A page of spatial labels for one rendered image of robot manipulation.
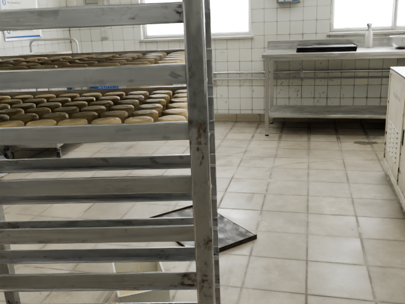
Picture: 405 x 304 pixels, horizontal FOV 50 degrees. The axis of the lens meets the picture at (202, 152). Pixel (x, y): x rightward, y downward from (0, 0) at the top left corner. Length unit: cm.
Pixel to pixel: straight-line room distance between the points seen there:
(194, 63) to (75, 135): 23
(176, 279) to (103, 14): 46
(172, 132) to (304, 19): 475
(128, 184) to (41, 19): 29
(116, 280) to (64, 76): 36
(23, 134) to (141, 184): 21
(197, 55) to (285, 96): 485
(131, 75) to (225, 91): 488
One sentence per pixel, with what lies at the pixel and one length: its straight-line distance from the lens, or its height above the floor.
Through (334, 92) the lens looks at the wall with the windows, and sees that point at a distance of 547.
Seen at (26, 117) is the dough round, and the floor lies 106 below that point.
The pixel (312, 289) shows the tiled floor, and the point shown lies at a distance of 220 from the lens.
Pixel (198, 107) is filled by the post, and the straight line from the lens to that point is 66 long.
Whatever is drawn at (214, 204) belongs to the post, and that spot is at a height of 74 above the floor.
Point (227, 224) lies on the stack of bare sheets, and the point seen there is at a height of 2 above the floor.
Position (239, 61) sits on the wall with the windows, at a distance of 548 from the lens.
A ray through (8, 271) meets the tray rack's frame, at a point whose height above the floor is 55.
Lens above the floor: 121
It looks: 16 degrees down
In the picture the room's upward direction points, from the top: 2 degrees counter-clockwise
